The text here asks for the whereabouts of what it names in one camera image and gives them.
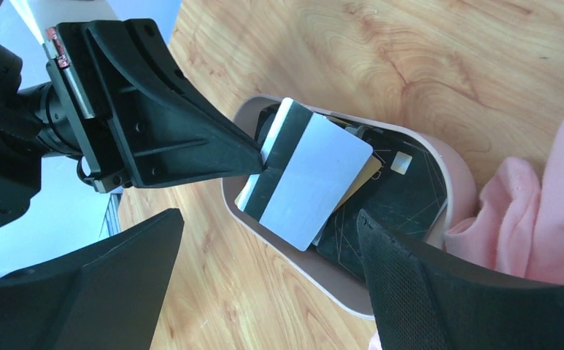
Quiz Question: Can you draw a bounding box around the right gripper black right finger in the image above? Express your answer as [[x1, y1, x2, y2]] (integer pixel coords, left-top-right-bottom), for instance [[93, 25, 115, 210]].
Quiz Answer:
[[356, 211, 564, 349]]

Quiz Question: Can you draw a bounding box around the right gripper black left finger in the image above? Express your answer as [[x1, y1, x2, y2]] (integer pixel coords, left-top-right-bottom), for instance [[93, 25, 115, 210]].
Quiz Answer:
[[0, 209, 184, 349]]

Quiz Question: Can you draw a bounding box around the pink oval tray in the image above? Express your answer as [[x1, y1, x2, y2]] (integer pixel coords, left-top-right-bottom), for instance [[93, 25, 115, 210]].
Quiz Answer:
[[221, 107, 477, 319]]

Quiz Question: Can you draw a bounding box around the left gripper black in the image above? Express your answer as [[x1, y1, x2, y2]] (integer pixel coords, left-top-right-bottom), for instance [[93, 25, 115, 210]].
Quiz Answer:
[[18, 19, 263, 193]]

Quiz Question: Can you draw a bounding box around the gold card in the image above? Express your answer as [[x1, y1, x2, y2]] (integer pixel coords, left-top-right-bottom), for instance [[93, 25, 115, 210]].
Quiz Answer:
[[235, 114, 381, 218]]

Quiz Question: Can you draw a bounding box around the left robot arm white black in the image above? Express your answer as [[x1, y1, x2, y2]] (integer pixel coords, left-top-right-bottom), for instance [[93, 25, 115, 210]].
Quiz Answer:
[[0, 19, 263, 227]]

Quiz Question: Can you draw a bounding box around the pink cloth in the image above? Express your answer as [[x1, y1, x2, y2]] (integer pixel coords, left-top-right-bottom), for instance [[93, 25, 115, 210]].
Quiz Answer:
[[444, 120, 564, 285]]

